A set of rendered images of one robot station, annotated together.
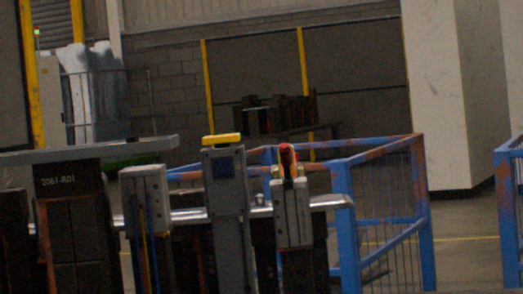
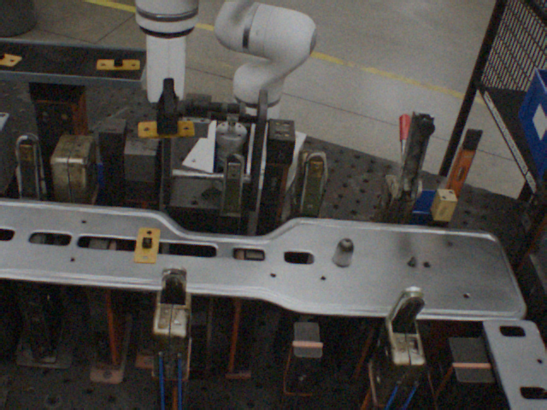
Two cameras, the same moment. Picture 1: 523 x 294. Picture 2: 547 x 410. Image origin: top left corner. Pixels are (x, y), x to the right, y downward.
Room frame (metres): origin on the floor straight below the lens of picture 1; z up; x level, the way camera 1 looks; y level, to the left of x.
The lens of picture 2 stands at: (2.79, 0.64, 1.77)
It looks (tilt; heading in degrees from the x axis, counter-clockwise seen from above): 40 degrees down; 172
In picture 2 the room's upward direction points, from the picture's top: 9 degrees clockwise
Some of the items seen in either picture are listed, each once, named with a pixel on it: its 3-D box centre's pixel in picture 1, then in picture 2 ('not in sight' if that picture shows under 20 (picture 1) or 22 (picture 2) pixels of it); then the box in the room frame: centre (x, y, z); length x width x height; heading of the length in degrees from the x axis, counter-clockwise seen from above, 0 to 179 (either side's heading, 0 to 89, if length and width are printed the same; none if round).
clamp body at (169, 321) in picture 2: not in sight; (172, 376); (2.19, 0.60, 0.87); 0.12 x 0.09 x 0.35; 178
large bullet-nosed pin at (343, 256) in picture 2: not in sight; (344, 253); (2.03, 0.89, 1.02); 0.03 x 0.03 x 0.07
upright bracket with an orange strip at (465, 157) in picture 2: not in sight; (438, 229); (1.88, 1.12, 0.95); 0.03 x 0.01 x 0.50; 88
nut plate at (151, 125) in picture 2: not in sight; (166, 126); (2.00, 0.58, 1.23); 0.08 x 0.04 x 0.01; 98
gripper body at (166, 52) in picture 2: not in sight; (167, 53); (2.00, 0.57, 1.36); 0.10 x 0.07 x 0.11; 8
